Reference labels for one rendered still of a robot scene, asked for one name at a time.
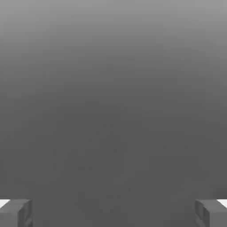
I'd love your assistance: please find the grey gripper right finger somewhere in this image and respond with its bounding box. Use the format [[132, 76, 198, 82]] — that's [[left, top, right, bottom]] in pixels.
[[194, 199, 227, 227]]

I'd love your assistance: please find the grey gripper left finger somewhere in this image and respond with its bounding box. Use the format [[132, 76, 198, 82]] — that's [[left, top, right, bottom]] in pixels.
[[0, 199, 34, 227]]

